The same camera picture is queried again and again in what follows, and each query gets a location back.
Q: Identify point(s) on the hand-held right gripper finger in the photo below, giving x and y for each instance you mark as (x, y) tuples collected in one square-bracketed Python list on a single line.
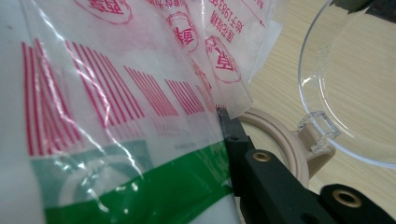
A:
[(274, 193)]

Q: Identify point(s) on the clear jar with beige rim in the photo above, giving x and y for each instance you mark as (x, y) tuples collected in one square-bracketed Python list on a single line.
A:
[(295, 149)]

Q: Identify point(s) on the clear round hinged lid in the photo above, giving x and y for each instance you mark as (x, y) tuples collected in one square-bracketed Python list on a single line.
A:
[(358, 93)]

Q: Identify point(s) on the pink white plastic bag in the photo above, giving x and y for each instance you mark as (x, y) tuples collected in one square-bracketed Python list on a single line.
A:
[(109, 109)]

